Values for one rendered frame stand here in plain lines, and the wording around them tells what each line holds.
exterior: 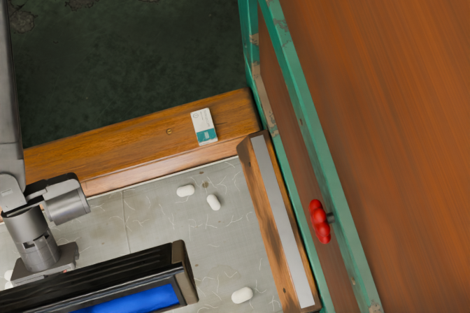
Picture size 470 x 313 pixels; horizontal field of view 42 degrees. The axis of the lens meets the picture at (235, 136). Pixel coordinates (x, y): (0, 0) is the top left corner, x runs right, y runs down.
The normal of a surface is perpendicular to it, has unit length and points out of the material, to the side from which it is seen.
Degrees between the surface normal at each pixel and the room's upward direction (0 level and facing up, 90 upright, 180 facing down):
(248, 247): 0
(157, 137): 0
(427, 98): 90
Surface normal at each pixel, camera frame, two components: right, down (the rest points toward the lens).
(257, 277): -0.06, -0.29
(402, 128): -0.96, 0.27
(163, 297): 0.20, 0.62
